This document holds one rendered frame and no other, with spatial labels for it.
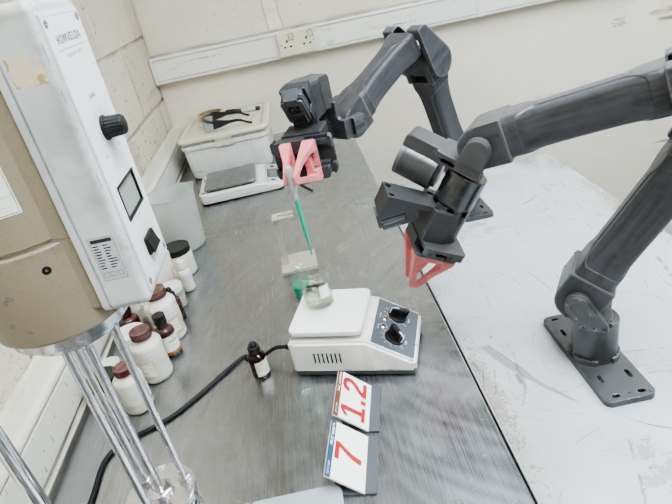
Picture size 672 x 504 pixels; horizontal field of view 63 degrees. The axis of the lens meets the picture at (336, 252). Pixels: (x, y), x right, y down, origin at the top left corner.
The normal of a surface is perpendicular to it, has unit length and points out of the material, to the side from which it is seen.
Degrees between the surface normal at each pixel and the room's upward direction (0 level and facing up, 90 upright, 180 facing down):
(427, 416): 0
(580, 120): 93
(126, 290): 90
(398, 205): 100
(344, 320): 0
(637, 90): 91
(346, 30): 90
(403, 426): 0
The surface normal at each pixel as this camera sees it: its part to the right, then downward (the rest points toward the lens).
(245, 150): 0.10, 0.51
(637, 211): -0.50, 0.47
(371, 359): -0.19, 0.50
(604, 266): -0.43, 0.31
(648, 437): -0.18, -0.86
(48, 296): 0.47, 0.35
